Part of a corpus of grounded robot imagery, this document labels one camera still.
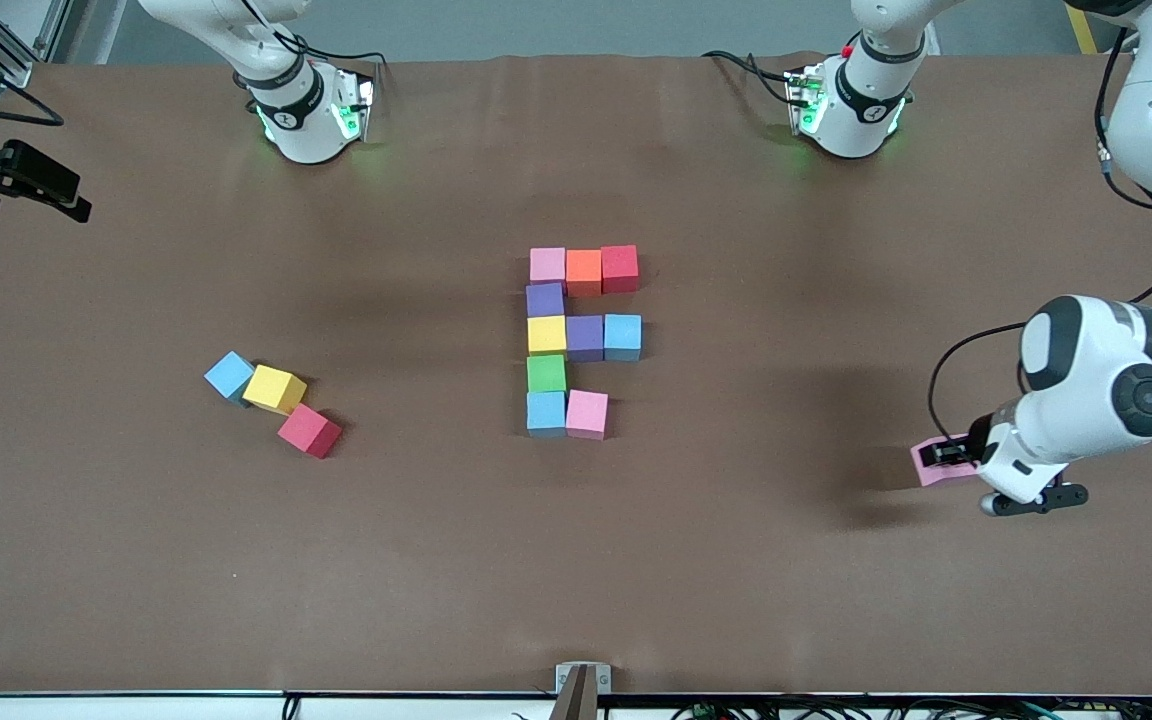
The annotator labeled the blue foam cube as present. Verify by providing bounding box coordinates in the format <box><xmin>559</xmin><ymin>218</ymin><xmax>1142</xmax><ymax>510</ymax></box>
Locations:
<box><xmin>526</xmin><ymin>390</ymin><xmax>567</xmax><ymax>439</ymax></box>
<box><xmin>604</xmin><ymin>314</ymin><xmax>643</xmax><ymax>362</ymax></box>
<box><xmin>203</xmin><ymin>350</ymin><xmax>257</xmax><ymax>406</ymax></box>

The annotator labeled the red foam cube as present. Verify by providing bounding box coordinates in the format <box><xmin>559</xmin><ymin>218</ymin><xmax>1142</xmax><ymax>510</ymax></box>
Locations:
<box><xmin>277</xmin><ymin>403</ymin><xmax>344</xmax><ymax>460</ymax></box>
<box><xmin>601</xmin><ymin>245</ymin><xmax>640</xmax><ymax>295</ymax></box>

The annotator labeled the orange foam cube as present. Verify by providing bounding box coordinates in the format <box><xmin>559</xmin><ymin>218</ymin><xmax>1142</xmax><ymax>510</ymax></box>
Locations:
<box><xmin>565</xmin><ymin>249</ymin><xmax>604</xmax><ymax>298</ymax></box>

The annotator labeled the green foam cube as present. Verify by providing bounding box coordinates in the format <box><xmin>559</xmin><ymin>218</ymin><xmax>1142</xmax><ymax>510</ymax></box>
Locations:
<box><xmin>526</xmin><ymin>354</ymin><xmax>569</xmax><ymax>394</ymax></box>

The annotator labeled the yellow foam cube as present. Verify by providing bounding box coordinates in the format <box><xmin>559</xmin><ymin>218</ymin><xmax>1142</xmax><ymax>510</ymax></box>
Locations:
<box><xmin>528</xmin><ymin>314</ymin><xmax>570</xmax><ymax>357</ymax></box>
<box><xmin>242</xmin><ymin>364</ymin><xmax>308</xmax><ymax>416</ymax></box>

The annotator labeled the brown table mat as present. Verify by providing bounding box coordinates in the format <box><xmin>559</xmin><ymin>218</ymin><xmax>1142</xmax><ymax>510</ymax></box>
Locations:
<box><xmin>0</xmin><ymin>52</ymin><xmax>1152</xmax><ymax>696</ymax></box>

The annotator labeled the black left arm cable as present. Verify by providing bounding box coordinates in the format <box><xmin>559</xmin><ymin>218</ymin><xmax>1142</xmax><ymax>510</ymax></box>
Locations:
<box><xmin>928</xmin><ymin>25</ymin><xmax>1152</xmax><ymax>441</ymax></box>

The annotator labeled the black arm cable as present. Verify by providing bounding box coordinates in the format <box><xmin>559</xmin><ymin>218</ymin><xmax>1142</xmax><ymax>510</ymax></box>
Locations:
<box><xmin>0</xmin><ymin>35</ymin><xmax>67</xmax><ymax>129</ymax></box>
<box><xmin>928</xmin><ymin>25</ymin><xmax>1152</xmax><ymax>441</ymax></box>

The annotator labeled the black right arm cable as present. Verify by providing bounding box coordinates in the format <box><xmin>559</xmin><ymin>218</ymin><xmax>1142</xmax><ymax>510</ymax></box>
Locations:
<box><xmin>0</xmin><ymin>35</ymin><xmax>67</xmax><ymax>129</ymax></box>

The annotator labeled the aluminium frame profile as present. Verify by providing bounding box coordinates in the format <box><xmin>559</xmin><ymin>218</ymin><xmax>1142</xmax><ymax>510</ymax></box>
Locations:
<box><xmin>0</xmin><ymin>0</ymin><xmax>72</xmax><ymax>89</ymax></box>

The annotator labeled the black right base cable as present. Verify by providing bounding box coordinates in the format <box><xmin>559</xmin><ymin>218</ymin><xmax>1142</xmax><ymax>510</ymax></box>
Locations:
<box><xmin>236</xmin><ymin>0</ymin><xmax>392</xmax><ymax>76</ymax></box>

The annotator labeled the black base cable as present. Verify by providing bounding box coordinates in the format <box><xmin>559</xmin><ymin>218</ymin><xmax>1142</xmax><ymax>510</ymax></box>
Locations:
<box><xmin>701</xmin><ymin>48</ymin><xmax>799</xmax><ymax>106</ymax></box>
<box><xmin>236</xmin><ymin>0</ymin><xmax>392</xmax><ymax>76</ymax></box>

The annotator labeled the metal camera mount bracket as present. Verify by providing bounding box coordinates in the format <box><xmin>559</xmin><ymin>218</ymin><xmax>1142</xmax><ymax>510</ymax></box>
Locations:
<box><xmin>551</xmin><ymin>662</ymin><xmax>613</xmax><ymax>720</ymax></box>

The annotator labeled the black left base cable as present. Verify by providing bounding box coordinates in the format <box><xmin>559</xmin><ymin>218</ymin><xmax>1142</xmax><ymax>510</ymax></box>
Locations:
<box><xmin>701</xmin><ymin>48</ymin><xmax>799</xmax><ymax>106</ymax></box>

